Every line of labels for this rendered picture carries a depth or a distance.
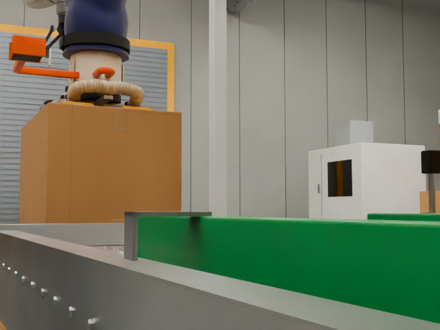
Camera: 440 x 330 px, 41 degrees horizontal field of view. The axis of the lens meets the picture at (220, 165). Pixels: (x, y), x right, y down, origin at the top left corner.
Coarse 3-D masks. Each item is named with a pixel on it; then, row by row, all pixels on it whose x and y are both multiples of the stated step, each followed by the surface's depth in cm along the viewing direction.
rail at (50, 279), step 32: (0, 256) 133; (32, 256) 96; (64, 256) 75; (96, 256) 67; (0, 288) 131; (32, 288) 94; (64, 288) 75; (96, 288) 61; (128, 288) 52; (160, 288) 45; (192, 288) 40; (224, 288) 40; (256, 288) 40; (32, 320) 94; (64, 320) 74; (96, 320) 61; (128, 320) 52; (160, 320) 45; (192, 320) 40; (224, 320) 36; (256, 320) 32; (288, 320) 30; (320, 320) 28; (352, 320) 28; (384, 320) 28; (416, 320) 28
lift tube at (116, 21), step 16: (80, 0) 192; (96, 0) 191; (112, 0) 193; (80, 16) 191; (96, 16) 191; (112, 16) 193; (64, 32) 198; (112, 32) 192; (80, 48) 190; (96, 48) 190; (112, 48) 192
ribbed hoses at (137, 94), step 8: (88, 80) 179; (96, 80) 180; (72, 88) 178; (80, 88) 178; (88, 88) 178; (96, 88) 180; (104, 88) 181; (112, 88) 183; (120, 88) 183; (128, 88) 184; (136, 88) 185; (72, 96) 181; (80, 96) 183; (136, 96) 186; (128, 104) 191; (136, 104) 190
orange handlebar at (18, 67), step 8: (16, 64) 174; (16, 72) 183; (24, 72) 185; (32, 72) 185; (40, 72) 186; (48, 72) 188; (56, 72) 189; (64, 72) 190; (72, 72) 191; (96, 72) 186; (104, 72) 185; (112, 72) 186
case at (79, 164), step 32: (32, 128) 191; (64, 128) 166; (96, 128) 169; (128, 128) 174; (160, 128) 178; (32, 160) 189; (64, 160) 165; (96, 160) 169; (128, 160) 173; (160, 160) 177; (32, 192) 186; (64, 192) 164; (96, 192) 168; (128, 192) 172; (160, 192) 176
